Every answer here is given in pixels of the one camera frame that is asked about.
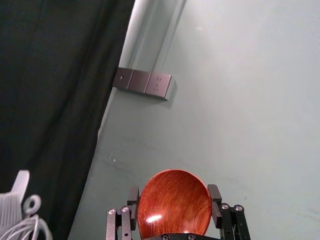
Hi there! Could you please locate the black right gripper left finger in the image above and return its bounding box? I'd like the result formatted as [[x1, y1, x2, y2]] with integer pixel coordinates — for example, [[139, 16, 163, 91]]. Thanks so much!
[[106, 185, 141, 240]]

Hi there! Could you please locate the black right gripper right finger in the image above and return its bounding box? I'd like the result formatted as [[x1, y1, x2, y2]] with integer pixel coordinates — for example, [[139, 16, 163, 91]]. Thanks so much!
[[207, 184, 252, 240]]

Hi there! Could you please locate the red-brown wooden spoon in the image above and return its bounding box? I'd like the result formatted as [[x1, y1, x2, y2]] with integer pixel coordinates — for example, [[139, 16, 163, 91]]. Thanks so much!
[[137, 168, 213, 237]]

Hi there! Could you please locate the white ribbed plastic piece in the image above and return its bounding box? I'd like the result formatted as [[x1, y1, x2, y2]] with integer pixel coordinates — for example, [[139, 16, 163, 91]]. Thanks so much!
[[0, 169, 41, 222]]

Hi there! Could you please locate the black cloth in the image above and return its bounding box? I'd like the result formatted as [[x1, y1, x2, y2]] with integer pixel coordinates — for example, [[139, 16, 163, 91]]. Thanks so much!
[[0, 0, 137, 240]]

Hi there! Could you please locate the white cable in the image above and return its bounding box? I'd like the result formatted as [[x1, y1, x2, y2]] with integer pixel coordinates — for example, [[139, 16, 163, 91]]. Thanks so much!
[[0, 214, 54, 240]]

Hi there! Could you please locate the grey wall socket box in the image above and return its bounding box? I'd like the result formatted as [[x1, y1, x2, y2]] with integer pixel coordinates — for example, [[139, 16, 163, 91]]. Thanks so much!
[[112, 66, 177, 102]]

